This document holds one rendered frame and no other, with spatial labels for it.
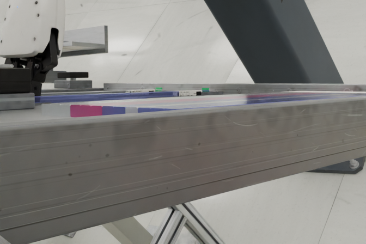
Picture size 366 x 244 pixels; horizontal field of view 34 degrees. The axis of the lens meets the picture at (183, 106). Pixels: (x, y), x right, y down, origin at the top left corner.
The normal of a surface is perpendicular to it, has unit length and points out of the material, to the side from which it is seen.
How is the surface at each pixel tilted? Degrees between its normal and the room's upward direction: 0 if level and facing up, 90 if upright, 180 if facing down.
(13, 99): 90
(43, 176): 90
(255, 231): 0
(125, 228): 90
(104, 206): 90
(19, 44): 32
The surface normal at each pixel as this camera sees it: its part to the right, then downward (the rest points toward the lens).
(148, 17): -0.48, -0.65
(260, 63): -0.38, 0.76
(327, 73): 0.80, -0.02
